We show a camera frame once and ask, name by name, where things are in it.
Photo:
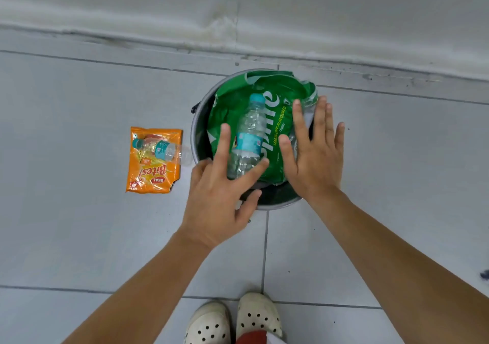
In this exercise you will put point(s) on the person's right hand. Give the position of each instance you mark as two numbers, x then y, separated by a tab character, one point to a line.
319	164

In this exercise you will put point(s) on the person's left hand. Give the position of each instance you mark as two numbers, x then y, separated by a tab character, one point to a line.
210	206

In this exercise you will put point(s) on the person's right thumb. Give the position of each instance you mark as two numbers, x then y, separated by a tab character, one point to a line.
287	156

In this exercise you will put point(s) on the person's right middle finger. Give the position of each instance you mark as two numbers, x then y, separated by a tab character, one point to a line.
320	120

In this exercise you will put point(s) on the person's left thumb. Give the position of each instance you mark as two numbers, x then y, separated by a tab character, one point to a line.
250	206

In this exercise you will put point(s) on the person's left middle finger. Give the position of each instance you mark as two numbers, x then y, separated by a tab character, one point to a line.
222	148

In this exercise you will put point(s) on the person's right little finger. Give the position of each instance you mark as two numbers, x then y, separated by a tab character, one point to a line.
339	137

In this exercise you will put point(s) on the person's right forearm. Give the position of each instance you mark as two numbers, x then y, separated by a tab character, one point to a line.
397	278

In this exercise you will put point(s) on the person's left forearm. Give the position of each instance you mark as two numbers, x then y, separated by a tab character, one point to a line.
145	298

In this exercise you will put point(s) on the clear crumpled plastic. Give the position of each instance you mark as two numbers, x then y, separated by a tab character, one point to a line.
308	114

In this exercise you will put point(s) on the grey metal bucket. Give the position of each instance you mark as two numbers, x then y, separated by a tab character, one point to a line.
200	133

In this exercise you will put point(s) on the clear water bottle teal cap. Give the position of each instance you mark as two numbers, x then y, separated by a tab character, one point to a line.
250	133
162	149

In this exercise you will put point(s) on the green plastic wrapper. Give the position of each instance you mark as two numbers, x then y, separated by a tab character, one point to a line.
229	106

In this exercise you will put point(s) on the orange snack packet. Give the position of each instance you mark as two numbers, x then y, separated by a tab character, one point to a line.
152	179

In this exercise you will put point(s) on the person's right white clog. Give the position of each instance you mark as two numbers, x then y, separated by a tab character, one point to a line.
258	313

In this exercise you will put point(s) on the person's white clog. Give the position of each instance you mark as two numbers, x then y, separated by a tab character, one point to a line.
208	324
258	313

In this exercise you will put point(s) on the person's left white clog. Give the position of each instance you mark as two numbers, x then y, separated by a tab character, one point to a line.
208	324

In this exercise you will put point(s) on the person's red and white clothing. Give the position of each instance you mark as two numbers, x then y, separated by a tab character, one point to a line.
254	338

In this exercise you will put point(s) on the small dark object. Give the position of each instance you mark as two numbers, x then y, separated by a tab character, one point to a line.
485	274

